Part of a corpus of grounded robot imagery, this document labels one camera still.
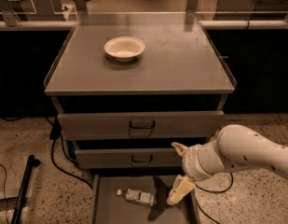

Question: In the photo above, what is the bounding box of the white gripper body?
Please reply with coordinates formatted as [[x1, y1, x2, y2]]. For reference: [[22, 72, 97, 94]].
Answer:
[[182, 141, 225, 181]]

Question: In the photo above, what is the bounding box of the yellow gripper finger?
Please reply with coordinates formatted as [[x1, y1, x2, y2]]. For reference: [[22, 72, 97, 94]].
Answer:
[[171, 142, 187, 157], [167, 175, 196, 205]]

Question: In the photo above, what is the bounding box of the clear plastic bottle white cap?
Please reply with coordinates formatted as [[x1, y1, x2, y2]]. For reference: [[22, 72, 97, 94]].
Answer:
[[117, 189, 154, 207]]

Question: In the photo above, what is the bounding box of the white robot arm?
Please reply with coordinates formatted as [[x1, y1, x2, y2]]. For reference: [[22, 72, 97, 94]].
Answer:
[[167, 125, 288, 205]]

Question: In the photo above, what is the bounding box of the top grey drawer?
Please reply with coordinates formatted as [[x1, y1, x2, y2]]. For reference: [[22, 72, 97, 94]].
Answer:
[[58, 111, 224, 141]]

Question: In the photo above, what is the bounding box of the grey drawer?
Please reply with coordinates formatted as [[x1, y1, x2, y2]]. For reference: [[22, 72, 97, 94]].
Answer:
[[89, 175, 200, 224], [58, 111, 224, 141], [75, 147, 182, 169]]

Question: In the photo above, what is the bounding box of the grey drawer cabinet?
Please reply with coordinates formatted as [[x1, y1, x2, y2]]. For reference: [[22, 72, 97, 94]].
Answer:
[[43, 12, 238, 224]]

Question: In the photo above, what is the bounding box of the bottom grey drawer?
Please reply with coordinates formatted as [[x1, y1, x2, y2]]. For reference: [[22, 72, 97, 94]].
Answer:
[[89, 175, 200, 224]]

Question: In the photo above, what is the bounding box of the middle grey drawer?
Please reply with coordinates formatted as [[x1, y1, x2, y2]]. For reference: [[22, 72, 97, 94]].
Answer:
[[75, 147, 182, 169]]

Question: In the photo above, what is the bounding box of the white bowl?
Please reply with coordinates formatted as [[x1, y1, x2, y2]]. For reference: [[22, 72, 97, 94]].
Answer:
[[104, 36, 145, 63]]

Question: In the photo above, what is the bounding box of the black metal bar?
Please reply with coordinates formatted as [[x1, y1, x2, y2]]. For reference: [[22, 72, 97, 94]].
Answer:
[[11, 155, 40, 224]]

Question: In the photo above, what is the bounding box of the black middle drawer handle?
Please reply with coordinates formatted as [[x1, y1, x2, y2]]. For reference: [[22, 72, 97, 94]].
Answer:
[[131, 155, 153, 163]]

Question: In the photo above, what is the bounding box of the black drawer handle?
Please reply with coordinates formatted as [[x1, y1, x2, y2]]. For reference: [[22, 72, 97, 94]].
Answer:
[[129, 120, 156, 130], [131, 155, 153, 163]]

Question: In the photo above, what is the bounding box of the black floor cable right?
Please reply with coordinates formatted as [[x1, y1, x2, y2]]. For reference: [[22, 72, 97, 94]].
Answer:
[[193, 171, 235, 224]]

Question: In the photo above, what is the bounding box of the black floor cable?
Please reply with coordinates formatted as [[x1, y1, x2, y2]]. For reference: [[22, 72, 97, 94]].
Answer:
[[44, 115, 94, 190], [193, 171, 235, 224]]

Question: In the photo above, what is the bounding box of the black top drawer handle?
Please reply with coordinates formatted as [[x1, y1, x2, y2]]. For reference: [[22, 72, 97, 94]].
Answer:
[[129, 120, 156, 130]]

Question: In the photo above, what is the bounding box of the black floor cable left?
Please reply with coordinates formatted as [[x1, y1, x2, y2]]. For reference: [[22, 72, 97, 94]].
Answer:
[[44, 115, 94, 190]]

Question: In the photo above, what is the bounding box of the white horizontal rail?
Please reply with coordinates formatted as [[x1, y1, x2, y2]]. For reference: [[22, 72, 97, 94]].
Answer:
[[0, 21, 288, 31]]

